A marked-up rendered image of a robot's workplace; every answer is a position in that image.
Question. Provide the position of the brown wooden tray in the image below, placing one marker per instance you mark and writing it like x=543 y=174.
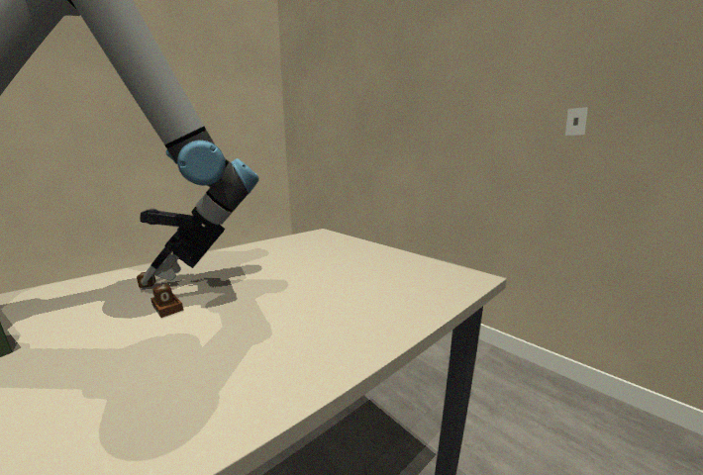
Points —
x=165 y=309

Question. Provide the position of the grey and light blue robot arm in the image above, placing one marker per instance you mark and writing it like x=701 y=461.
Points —
x=122 y=33

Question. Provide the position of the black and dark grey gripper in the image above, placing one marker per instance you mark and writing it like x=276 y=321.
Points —
x=183 y=245

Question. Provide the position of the brown number cube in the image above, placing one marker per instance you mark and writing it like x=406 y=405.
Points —
x=148 y=284
x=162 y=294

